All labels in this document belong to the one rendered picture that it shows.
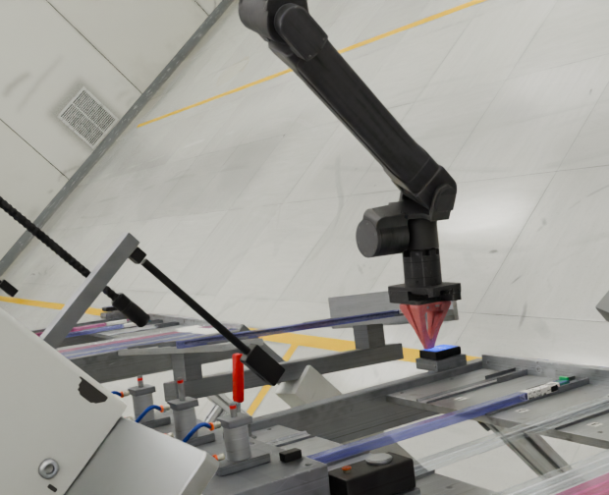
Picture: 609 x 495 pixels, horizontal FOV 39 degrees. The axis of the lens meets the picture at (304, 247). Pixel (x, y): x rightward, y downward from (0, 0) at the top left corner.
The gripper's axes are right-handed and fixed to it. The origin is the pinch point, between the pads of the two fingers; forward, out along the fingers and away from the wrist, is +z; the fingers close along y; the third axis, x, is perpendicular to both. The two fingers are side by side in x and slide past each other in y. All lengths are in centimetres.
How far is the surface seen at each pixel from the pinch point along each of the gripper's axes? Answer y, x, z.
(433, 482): 36.7, -32.2, 4.9
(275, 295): -221, 104, 16
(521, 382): 15.5, 3.0, 4.6
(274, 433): 6.9, -32.5, 5.3
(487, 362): 5.0, 7.1, 3.8
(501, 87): -156, 184, -62
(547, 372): 16.8, 7.0, 3.9
